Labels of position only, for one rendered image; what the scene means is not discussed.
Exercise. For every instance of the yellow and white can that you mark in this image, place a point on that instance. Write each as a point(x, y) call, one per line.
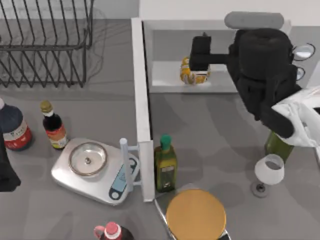
point(193, 78)

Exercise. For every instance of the pale grey rounded box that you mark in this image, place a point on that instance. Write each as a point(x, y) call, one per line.
point(252, 20)

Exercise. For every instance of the white microwave door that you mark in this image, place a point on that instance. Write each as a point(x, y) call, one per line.
point(143, 112)

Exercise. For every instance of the round microwave knob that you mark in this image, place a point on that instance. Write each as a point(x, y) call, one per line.
point(300, 74)
point(303, 51)

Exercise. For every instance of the olive oil bottle green cap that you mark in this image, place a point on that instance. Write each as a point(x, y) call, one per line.
point(165, 167)

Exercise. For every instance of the white wine glass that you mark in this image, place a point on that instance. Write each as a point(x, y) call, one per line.
point(270, 171)

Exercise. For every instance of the dark sauce bottle olive cap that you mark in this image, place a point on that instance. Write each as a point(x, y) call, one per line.
point(53, 127)

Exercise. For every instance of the silver kitchen scale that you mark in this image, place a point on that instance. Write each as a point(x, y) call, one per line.
point(75, 185)

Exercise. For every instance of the dark bottle with pink cap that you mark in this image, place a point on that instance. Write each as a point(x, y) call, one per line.
point(112, 231)

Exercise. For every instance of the dark bottle with red label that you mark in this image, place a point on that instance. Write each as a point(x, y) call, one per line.
point(13, 130)

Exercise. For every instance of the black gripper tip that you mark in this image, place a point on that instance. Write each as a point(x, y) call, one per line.
point(7, 170)

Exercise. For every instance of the yellow disc with metal frame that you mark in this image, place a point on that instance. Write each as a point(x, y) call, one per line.
point(196, 215)

